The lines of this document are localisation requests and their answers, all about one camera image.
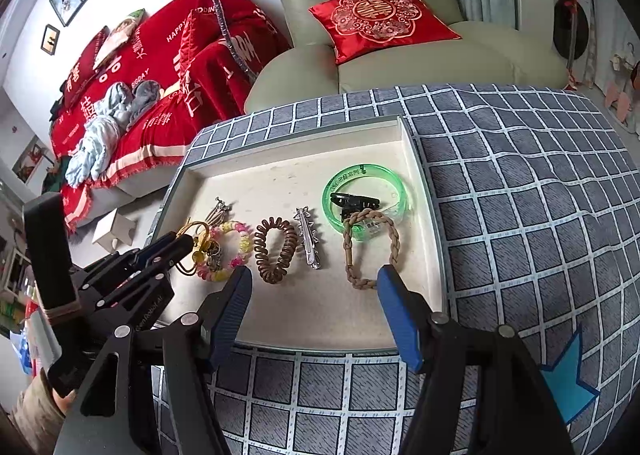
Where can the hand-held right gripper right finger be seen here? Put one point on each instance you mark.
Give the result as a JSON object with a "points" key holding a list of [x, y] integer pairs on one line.
{"points": [[400, 315]]}

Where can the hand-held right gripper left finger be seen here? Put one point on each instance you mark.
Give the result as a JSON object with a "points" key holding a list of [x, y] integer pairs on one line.
{"points": [[230, 315]]}

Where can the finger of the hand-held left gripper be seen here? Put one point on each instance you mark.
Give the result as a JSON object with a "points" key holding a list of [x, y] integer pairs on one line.
{"points": [[170, 257], [145, 250]]}

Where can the gold hairpin bundle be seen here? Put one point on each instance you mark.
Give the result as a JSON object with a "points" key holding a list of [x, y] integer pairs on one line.
{"points": [[219, 212]]}

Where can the silver metal hair clip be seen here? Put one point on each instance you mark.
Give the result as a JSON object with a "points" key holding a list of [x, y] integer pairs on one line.
{"points": [[306, 240]]}

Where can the black hair clip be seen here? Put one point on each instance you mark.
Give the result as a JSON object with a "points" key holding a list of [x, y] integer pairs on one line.
{"points": [[350, 200]]}

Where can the green translucent bangle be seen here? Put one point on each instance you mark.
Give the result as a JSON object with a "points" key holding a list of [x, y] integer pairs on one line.
{"points": [[350, 174]]}

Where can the cream shallow tray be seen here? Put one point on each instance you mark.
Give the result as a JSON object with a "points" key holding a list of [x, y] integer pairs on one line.
{"points": [[300, 170]]}

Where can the person's left forearm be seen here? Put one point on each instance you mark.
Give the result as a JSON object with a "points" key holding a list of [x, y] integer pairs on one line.
{"points": [[40, 410]]}

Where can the small white stool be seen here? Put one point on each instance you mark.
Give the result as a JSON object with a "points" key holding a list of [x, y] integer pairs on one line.
{"points": [[114, 230]]}

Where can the cluttered shelf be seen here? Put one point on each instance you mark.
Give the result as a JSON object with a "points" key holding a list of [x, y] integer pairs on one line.
{"points": [[15, 290]]}

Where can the light blue garment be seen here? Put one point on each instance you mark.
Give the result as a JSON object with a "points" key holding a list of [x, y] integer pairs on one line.
{"points": [[95, 145]]}

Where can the grey checked blanket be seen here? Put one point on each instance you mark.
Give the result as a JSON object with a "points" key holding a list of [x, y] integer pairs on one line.
{"points": [[500, 235]]}

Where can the grey blue garment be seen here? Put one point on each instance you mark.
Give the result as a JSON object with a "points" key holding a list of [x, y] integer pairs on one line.
{"points": [[145, 95]]}

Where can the red folded velvet quilt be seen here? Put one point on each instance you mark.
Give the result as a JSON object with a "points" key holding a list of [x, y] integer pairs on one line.
{"points": [[215, 80]]}

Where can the red printed pillow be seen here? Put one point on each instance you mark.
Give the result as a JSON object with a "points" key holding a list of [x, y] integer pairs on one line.
{"points": [[82, 70]]}

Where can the white green printed pillow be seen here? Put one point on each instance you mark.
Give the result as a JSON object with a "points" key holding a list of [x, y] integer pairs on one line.
{"points": [[117, 40]]}

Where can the red covered bed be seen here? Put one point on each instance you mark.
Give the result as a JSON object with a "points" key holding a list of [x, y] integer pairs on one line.
{"points": [[160, 35]]}

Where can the small black framed picture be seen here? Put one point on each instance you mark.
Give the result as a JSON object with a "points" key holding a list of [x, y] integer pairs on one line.
{"points": [[50, 39]]}

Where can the pale green armchair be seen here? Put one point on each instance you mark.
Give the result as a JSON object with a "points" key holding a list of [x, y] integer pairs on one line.
{"points": [[400, 70]]}

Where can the red embroidered cushion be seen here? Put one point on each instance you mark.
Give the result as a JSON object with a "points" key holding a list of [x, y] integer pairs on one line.
{"points": [[380, 15]]}

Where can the pink cloth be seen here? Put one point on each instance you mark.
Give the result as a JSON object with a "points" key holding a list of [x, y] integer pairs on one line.
{"points": [[620, 102]]}

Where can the white washing machine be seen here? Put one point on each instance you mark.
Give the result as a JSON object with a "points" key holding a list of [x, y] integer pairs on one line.
{"points": [[575, 20]]}

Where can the unframed wall photo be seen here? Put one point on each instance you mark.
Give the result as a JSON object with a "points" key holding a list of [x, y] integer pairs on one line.
{"points": [[30, 160]]}

